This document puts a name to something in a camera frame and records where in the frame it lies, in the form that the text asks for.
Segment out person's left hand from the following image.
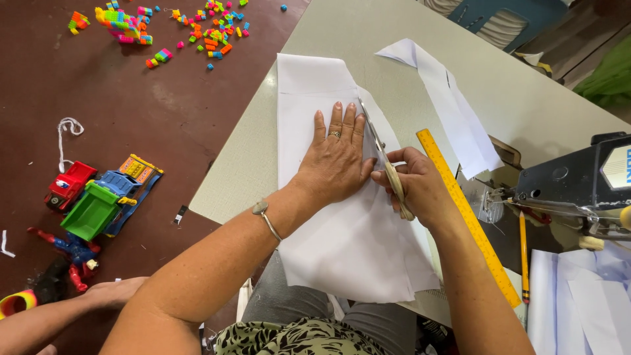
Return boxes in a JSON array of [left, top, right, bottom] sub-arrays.
[[294, 101, 378, 207]]

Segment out person's right hand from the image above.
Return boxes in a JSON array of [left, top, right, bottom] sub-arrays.
[[371, 146, 461, 230]]

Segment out metal scissors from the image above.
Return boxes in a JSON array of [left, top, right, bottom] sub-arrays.
[[358, 97, 416, 222]]

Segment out large white fabric piece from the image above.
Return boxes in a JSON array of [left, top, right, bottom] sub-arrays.
[[276, 53, 441, 304]]

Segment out yellow ruler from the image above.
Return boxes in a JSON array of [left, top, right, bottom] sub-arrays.
[[416, 128, 522, 309]]

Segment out long white fabric strip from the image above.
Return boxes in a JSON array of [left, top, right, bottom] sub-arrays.
[[376, 38, 505, 181]]

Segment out yellow pencil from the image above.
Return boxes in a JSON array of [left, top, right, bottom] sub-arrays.
[[519, 211, 530, 305]]

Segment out black sewing machine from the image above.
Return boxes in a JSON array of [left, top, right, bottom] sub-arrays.
[[458, 131, 631, 252]]

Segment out person's grey trousers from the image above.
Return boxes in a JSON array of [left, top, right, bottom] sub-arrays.
[[241, 250, 418, 355]]

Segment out person's patterned shirt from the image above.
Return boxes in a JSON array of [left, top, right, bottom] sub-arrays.
[[215, 317, 391, 355]]

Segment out pile of white fabric pieces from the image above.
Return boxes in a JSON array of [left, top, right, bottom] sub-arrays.
[[526, 241, 631, 355]]

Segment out blue chair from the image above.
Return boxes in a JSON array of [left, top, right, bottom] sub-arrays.
[[446, 0, 571, 53]]

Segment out green cloth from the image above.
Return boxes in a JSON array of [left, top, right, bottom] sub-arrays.
[[573, 47, 631, 108]]

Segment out green and blue toy truck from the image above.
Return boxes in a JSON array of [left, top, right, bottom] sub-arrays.
[[60, 154, 164, 242]]

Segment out heap of colourful building blocks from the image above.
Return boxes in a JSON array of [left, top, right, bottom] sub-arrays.
[[68, 0, 289, 71]]

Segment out red toy truck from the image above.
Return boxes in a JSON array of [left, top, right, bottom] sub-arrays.
[[44, 161, 98, 213]]

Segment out red and blue action figure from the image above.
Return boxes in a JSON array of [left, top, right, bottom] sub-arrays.
[[27, 227, 102, 293]]

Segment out black toy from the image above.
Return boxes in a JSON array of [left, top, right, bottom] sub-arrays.
[[34, 256, 71, 305]]

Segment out rainbow spring toy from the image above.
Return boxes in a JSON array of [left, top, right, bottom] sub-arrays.
[[0, 289, 38, 320]]

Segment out silver bracelet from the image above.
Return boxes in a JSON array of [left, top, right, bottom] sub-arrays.
[[252, 199, 284, 243]]

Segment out white string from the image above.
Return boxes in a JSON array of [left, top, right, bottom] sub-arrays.
[[57, 117, 85, 174]]

